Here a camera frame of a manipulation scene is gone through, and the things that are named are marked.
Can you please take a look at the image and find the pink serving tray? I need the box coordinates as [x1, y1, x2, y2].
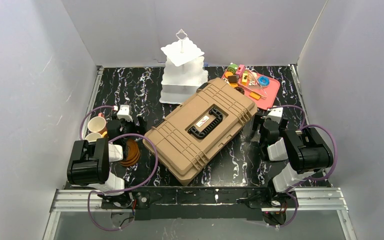
[221, 65, 280, 110]

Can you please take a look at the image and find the tan plastic tool case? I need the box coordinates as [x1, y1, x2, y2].
[142, 78, 258, 186]

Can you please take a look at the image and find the white three-tier cake stand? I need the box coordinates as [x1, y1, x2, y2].
[159, 29, 209, 105]

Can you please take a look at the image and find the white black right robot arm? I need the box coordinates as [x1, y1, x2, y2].
[252, 115, 338, 195]

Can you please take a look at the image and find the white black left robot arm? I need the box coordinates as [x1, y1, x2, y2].
[66, 114, 147, 196]

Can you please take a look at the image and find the pink mug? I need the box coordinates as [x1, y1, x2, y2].
[87, 112, 107, 134]

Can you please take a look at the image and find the orange biscuit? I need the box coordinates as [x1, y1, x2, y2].
[249, 91, 262, 101]

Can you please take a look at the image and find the yellow mug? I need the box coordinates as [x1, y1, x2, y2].
[84, 131, 108, 143]

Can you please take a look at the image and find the stack of brown wooden coasters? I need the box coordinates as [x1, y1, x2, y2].
[118, 138, 141, 167]

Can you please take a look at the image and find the chocolate donut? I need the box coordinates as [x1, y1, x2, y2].
[234, 86, 245, 95]

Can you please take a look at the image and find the blue donut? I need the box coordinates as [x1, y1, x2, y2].
[257, 75, 270, 88]

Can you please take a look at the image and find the yellow cake slice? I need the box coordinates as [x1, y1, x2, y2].
[241, 72, 249, 86]

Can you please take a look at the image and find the pink cake slice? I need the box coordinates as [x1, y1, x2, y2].
[235, 64, 246, 78]

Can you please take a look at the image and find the green roll cake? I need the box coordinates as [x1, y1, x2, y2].
[226, 62, 239, 75]

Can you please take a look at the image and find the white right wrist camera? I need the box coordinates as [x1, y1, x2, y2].
[266, 107, 284, 124]

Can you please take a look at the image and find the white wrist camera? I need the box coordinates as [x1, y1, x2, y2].
[266, 107, 284, 124]
[116, 104, 133, 122]

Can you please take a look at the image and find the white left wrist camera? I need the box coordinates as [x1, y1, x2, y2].
[116, 104, 133, 122]

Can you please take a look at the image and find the aluminium frame rail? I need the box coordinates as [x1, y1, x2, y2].
[50, 187, 349, 212]

